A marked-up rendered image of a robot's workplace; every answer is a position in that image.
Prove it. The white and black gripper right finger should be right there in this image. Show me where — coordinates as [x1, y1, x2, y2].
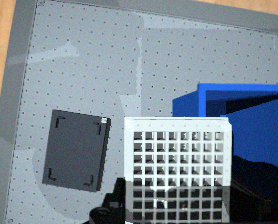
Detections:
[229, 177, 278, 222]

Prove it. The white well plate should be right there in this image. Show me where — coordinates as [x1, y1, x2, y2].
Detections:
[124, 116, 232, 224]

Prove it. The grey perforated base plate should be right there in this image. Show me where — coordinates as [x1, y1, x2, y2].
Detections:
[4, 0, 278, 224]

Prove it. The blue open-top bin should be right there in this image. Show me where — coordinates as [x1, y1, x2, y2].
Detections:
[172, 83, 278, 206]

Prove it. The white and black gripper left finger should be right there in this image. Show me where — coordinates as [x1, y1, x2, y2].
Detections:
[82, 178, 126, 224]

